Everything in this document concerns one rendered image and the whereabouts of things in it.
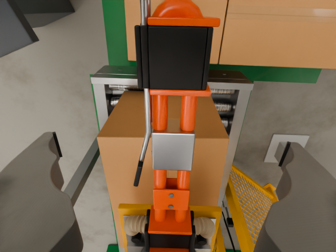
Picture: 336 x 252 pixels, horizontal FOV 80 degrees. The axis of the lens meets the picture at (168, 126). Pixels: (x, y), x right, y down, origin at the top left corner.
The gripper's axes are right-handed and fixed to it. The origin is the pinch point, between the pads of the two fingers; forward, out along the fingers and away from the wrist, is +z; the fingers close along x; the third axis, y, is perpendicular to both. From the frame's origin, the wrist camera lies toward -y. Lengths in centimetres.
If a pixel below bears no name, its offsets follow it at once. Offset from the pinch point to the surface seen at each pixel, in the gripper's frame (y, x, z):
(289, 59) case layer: 11, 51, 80
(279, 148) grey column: 93, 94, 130
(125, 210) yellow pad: 43, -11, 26
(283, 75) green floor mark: 32, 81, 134
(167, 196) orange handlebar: 21.5, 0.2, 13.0
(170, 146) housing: 10.8, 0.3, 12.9
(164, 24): -5.0, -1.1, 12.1
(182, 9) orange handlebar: -6.4, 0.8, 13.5
